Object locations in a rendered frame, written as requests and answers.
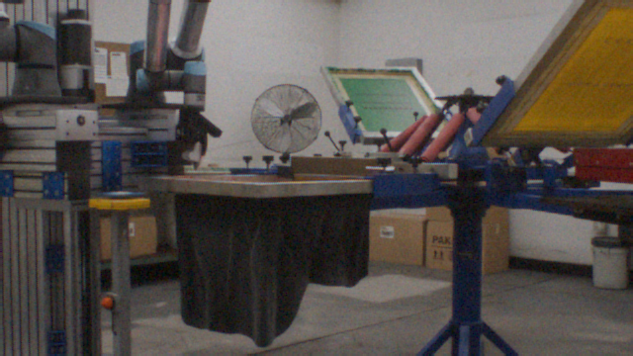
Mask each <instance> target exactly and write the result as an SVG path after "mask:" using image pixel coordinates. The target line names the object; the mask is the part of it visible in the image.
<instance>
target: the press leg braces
mask: <svg viewBox="0 0 633 356"><path fill-rule="evenodd" d="M452 335H453V325H452V324H451V322H449V321H448V323H447V324H445V325H444V326H443V327H442V328H441V329H440V330H439V331H438V332H437V333H436V334H435V335H434V336H433V337H432V338H431V341H429V342H428V343H427V344H426V345H425V346H424V347H423V348H422V349H421V350H420V351H419V352H418V353H417V354H416V355H415V356H432V355H433V354H434V353H435V352H436V351H437V350H438V349H439V348H440V347H441V346H442V345H443V344H444V343H445V342H446V340H447V339H449V338H450V337H451V336H452ZM483 336H484V337H486V338H488V339H489V340H490V341H491V342H492V343H493V344H494V345H495V346H496V347H497V349H498V350H499V351H500V352H501V353H502V354H503V355H504V356H519V355H518V354H517V353H516V352H515V351H514V349H513V348H512V347H511V346H510V345H509V344H508V343H507V342H505V341H504V340H503V339H502V338H501V337H500V336H498V335H497V334H496V333H495V332H494V331H493V330H492V329H491V327H490V326H489V325H488V324H487V323H486V322H485V324H483ZM469 354H470V326H460V334H459V353H458V356H468V355H469Z"/></svg>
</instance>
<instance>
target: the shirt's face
mask: <svg viewBox="0 0 633 356"><path fill-rule="evenodd" d="M365 194H366V193H361V194H338V195H315V196H293V197H270V198H248V197H235V196H223V195H209V194H195V193H190V194H177V195H191V196H203V197H216V198H229V199H241V200H254V201H276V200H291V199H305V198H320V197H335V196H350V195H365Z"/></svg>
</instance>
